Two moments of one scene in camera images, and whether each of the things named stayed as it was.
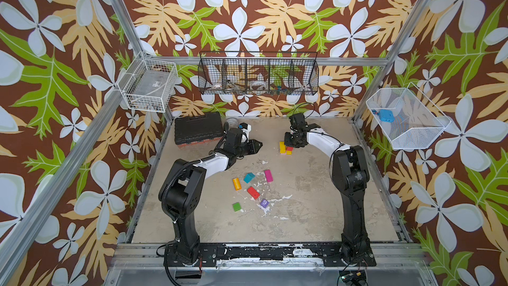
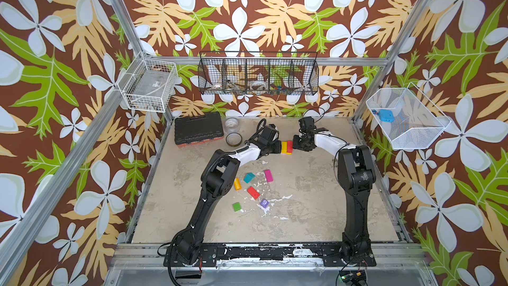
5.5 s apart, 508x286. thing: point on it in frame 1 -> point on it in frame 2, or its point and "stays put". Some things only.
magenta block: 268,175 stays put
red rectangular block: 252,191 stays put
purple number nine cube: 264,203 stays put
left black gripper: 253,144 -> 278,149
